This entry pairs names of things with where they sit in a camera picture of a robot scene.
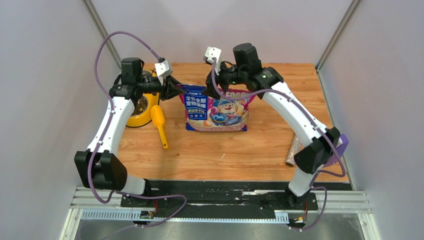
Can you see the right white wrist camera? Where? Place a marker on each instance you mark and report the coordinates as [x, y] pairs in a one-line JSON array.
[[213, 55]]

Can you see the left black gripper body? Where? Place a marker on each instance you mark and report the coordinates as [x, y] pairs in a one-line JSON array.
[[152, 85]]

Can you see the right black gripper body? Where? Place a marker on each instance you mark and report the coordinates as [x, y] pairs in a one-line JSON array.
[[232, 75]]

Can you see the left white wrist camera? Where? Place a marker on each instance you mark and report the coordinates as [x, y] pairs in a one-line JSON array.
[[163, 70]]

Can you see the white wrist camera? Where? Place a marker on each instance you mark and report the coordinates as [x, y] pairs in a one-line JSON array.
[[213, 55], [163, 70]]

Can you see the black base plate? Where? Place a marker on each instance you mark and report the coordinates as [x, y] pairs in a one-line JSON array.
[[220, 199]]

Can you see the glitter cylinder tube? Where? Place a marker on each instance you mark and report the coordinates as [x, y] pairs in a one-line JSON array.
[[293, 150]]

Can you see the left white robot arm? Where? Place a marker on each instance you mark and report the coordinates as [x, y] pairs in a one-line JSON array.
[[98, 166]]

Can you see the pink pet food bag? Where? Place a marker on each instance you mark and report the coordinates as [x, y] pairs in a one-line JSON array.
[[207, 114]]

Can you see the yellow plastic scoop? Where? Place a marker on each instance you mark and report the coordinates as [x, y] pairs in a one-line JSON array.
[[158, 120]]

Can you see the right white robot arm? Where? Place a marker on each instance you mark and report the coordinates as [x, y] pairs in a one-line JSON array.
[[248, 78]]

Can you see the aluminium frame rail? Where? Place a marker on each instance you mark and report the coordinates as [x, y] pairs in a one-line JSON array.
[[85, 206]]

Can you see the yellow double pet bowl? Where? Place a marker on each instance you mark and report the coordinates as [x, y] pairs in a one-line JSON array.
[[141, 115]]

